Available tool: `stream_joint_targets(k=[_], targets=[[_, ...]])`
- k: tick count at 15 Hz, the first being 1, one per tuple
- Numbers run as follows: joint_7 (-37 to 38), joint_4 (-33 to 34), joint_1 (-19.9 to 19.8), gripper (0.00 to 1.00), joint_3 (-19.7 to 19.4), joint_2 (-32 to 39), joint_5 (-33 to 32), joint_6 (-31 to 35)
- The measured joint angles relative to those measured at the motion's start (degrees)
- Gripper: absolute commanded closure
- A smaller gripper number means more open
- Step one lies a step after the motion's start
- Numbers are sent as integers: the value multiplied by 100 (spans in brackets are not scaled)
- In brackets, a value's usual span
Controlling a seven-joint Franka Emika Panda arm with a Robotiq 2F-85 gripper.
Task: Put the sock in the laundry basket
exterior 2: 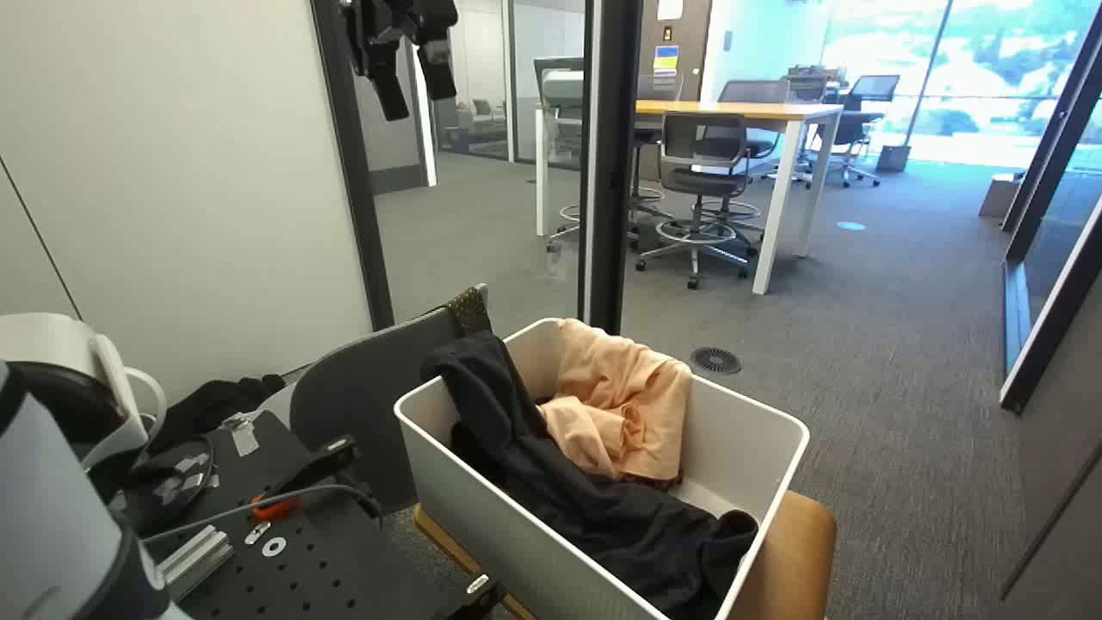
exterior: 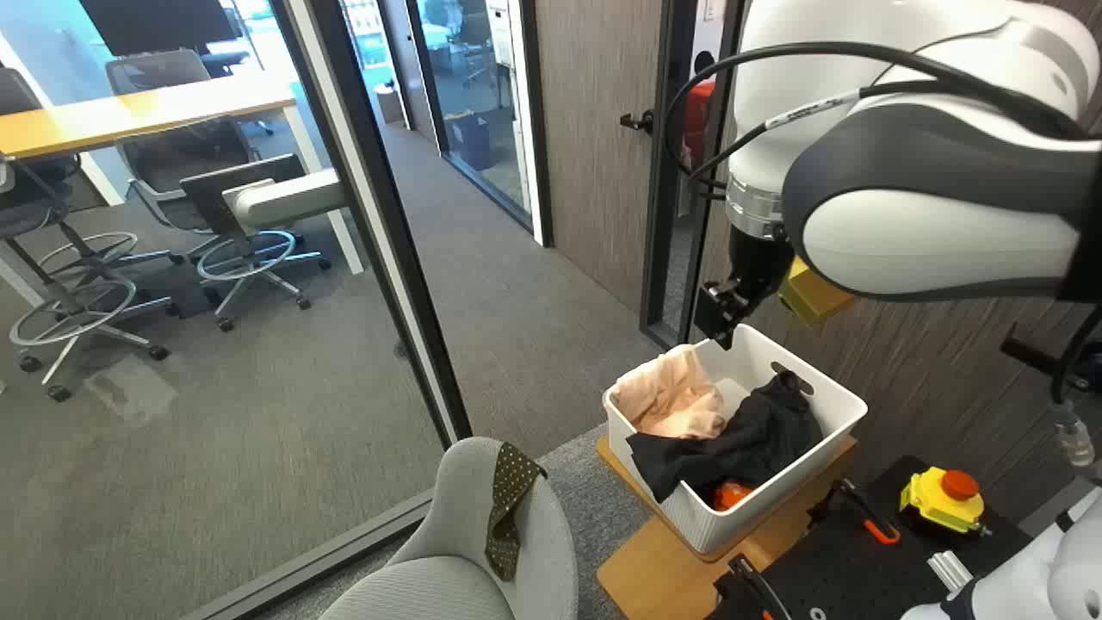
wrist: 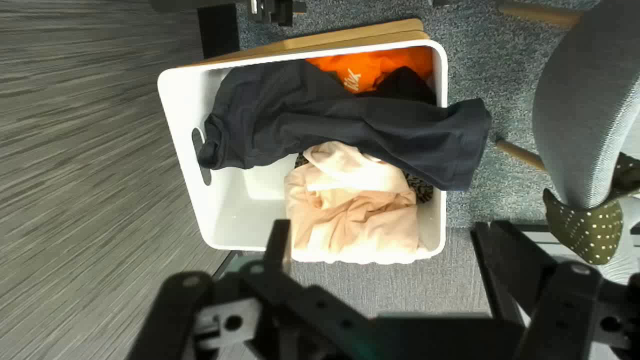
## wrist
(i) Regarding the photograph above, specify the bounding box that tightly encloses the orange garment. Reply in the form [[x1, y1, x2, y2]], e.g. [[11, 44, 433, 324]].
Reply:
[[310, 47, 433, 94]]

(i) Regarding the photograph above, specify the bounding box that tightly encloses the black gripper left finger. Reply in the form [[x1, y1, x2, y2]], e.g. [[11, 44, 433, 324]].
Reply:
[[125, 219, 374, 360]]

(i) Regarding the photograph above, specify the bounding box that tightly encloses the white plastic laundry basket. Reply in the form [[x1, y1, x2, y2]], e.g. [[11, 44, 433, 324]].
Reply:
[[155, 32, 447, 252]]

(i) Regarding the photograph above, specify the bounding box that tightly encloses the light wooden stand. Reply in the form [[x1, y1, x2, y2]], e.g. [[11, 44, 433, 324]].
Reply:
[[206, 17, 428, 63]]

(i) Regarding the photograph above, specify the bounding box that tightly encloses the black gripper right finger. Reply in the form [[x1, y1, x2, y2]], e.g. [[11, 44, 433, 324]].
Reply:
[[472, 219, 640, 360]]

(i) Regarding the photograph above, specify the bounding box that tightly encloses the dark navy garment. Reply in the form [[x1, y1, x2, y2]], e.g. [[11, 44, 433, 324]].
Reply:
[[197, 60, 491, 190]]

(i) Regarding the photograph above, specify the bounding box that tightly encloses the green polka dot sock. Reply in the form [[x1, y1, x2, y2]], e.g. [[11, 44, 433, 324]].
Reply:
[[542, 153, 640, 265]]

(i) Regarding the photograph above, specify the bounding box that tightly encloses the grey upholstered chair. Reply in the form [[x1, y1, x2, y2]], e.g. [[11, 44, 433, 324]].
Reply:
[[491, 0, 640, 210]]

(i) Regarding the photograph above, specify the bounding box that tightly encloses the peach pink garment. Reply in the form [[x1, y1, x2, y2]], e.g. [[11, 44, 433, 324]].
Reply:
[[286, 142, 425, 264]]

